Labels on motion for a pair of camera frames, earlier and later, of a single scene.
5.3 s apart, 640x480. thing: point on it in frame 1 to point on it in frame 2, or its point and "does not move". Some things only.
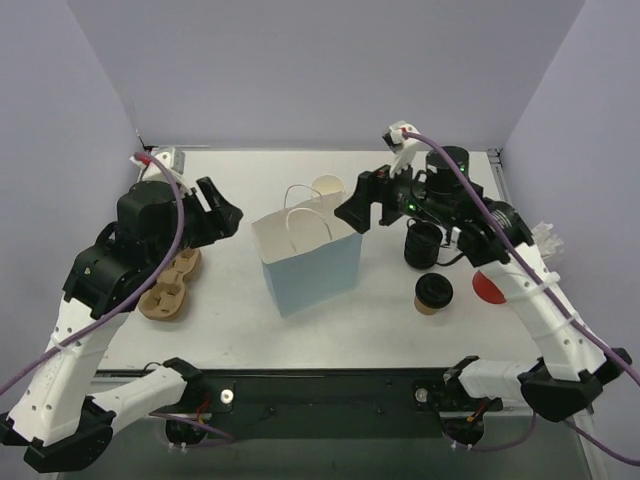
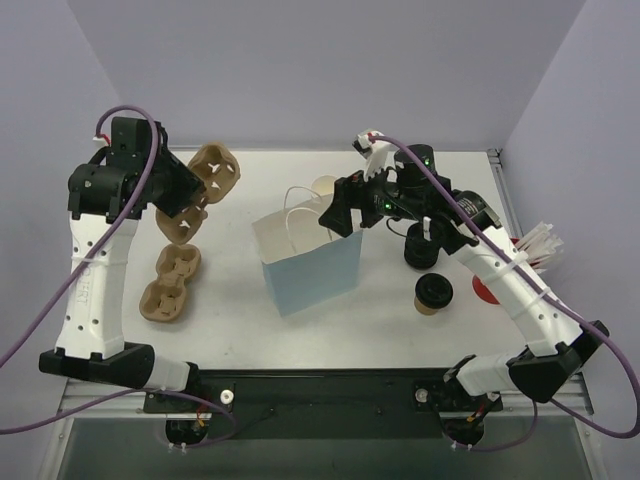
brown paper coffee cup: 420,307 does not move
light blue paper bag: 309,255 does not move
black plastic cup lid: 434,290 does not move
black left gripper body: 201,220 to 185,182
